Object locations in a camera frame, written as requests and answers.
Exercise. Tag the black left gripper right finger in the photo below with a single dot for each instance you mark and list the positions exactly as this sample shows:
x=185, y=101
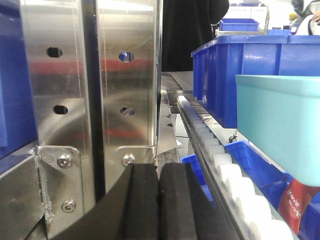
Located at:
x=185, y=211

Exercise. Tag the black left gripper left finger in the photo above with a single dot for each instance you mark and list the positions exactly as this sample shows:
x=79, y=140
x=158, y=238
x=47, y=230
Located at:
x=129, y=211

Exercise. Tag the light teal plastic bin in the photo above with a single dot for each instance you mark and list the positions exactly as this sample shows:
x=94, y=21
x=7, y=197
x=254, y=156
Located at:
x=281, y=116

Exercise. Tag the blue bin lower shelf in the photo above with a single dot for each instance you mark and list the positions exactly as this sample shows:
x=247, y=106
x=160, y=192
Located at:
x=272, y=183

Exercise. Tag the blue bin far left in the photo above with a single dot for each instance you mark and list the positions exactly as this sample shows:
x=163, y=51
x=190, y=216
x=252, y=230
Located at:
x=17, y=121

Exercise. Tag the distant blue bin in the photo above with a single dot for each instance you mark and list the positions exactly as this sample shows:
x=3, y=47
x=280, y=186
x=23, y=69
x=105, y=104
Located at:
x=239, y=25

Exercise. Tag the white roller track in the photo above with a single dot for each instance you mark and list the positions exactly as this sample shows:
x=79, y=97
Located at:
x=244, y=208

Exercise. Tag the red snack package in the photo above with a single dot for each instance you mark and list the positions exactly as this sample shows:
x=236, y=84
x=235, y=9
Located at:
x=294, y=201

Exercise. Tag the person in black clothing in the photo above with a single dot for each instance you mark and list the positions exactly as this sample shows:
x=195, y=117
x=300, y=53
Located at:
x=186, y=25

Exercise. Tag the stainless steel rack frame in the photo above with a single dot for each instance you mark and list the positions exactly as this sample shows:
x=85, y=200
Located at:
x=95, y=76

